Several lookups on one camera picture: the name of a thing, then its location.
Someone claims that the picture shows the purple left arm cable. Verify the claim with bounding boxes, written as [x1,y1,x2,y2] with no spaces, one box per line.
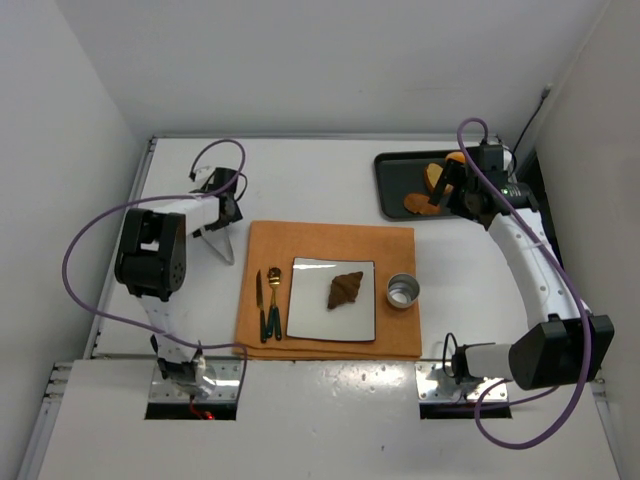
[61,139,249,412]

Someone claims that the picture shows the black baking tray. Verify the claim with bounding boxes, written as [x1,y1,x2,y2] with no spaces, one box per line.
[373,150,452,222]

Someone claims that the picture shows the white square plate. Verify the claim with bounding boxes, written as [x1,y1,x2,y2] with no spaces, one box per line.
[286,257,376,342]

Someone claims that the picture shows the metal base plate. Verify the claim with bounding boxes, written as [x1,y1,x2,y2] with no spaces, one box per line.
[414,361,500,405]
[148,360,242,404]

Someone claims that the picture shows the green handled gold spoon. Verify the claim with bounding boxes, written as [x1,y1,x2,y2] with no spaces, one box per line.
[267,267,283,341]

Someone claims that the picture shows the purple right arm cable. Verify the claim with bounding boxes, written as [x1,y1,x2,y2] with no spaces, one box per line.
[456,118,594,449]

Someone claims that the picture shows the black wall cable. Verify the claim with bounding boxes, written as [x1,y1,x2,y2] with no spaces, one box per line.
[512,88,550,151]

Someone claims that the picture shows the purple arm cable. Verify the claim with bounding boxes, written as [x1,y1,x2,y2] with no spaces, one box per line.
[456,118,594,449]
[61,139,249,412]

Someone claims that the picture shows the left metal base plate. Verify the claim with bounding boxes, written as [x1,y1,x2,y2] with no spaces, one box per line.
[148,360,242,404]

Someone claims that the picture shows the stainless steel tongs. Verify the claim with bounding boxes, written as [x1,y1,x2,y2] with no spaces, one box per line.
[192,226,236,266]

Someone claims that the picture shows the brown croissant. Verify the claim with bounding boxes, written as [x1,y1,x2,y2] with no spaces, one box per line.
[327,271,364,310]

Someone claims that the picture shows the orange bread roll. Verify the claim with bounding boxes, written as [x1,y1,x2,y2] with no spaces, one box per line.
[424,163,443,193]

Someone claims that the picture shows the cream mug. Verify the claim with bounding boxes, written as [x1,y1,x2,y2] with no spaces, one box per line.
[386,273,420,310]

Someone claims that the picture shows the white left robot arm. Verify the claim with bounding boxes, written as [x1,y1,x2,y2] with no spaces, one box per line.
[114,167,244,399]

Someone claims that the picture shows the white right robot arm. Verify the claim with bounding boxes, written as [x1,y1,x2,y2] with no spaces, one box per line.
[235,143,614,390]

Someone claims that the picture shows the toasted bread slice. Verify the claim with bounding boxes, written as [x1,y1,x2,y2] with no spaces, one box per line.
[403,193,441,216]

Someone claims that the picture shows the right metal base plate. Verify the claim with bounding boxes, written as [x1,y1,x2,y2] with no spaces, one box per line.
[414,361,500,405]

